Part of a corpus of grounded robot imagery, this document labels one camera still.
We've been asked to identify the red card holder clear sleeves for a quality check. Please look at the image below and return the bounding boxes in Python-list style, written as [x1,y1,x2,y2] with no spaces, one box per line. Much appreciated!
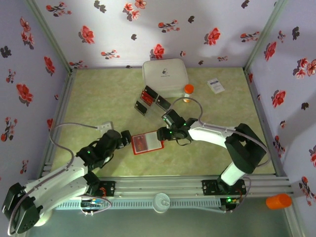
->
[131,130,165,156]

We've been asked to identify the red credit card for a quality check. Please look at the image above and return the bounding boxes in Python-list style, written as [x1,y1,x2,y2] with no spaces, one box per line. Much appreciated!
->
[140,90,156,103]
[132,134,150,152]

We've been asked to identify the black credit card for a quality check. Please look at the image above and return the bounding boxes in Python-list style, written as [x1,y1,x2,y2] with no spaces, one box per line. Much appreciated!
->
[134,100,148,116]
[155,95,172,111]
[144,85,159,96]

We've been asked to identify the orange-capped pill bottle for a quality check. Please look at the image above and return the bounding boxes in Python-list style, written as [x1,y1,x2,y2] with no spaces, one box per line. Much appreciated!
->
[182,84,195,103]

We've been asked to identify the white zip medicine case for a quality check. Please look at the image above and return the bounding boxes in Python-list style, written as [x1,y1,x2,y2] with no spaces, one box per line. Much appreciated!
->
[142,58,190,98]

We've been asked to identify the small white medicine box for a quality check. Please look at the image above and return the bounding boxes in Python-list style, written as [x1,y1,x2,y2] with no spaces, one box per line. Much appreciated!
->
[206,78,226,95]

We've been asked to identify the clear round plastic lid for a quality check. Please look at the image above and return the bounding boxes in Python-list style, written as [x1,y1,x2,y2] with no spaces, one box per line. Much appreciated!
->
[152,193,171,213]

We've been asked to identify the clear tape roll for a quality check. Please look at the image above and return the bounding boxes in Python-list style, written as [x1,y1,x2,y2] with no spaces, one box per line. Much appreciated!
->
[34,208,53,227]

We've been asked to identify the orange plastic vial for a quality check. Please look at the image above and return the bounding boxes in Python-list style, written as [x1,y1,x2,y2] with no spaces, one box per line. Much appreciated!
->
[266,193,293,210]

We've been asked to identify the lilac right arm cable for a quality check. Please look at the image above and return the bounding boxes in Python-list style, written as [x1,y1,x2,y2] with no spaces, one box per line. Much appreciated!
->
[171,97,270,213]

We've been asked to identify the lilac arm cable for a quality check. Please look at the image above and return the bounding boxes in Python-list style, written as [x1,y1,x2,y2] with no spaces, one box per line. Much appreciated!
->
[7,122,112,237]
[171,97,270,213]

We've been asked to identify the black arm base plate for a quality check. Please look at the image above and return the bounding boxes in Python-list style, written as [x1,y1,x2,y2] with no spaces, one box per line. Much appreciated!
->
[71,181,116,198]
[201,179,247,196]

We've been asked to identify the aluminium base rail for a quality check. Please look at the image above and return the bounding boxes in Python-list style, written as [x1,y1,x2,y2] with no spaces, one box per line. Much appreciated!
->
[24,175,295,198]

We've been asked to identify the lilac left arm cable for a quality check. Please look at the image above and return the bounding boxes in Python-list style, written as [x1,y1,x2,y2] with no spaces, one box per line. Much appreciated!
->
[7,122,112,237]

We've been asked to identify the aluminium side rail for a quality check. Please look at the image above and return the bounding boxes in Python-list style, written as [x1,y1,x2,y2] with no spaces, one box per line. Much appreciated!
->
[37,70,77,180]
[243,68,288,177]

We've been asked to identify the grey slotted cable duct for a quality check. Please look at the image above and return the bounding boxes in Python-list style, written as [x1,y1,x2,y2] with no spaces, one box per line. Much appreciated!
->
[55,198,222,211]

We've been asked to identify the aluminium frame post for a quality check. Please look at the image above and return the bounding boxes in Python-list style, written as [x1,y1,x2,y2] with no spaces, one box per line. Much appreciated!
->
[243,0,288,71]
[24,0,76,74]

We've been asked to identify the aluminium lower frame bar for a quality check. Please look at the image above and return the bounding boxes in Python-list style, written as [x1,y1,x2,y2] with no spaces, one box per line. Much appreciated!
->
[283,207,306,237]

